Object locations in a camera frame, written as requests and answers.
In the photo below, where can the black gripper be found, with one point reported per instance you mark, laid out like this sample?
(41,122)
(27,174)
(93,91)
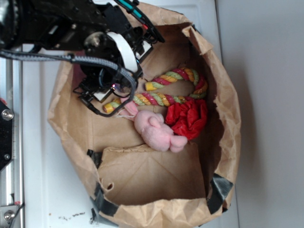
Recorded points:
(126,41)

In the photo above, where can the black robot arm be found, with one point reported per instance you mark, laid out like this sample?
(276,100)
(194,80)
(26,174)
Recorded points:
(27,26)

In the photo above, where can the pink plush bunny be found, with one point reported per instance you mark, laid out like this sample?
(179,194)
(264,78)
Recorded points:
(153,130)

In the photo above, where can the red crumpled cloth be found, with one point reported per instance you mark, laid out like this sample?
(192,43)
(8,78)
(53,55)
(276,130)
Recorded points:
(187,119)

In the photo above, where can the brown paper bag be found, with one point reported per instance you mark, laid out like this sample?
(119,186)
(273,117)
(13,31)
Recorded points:
(170,158)

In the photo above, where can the twisted multicolour rope toy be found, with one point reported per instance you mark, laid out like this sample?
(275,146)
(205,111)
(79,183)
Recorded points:
(175,86)

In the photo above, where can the aluminium extrusion rail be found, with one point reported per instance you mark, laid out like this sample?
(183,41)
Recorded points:
(12,203)

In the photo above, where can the metal corner bracket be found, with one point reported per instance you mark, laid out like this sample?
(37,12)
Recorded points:
(10,216)

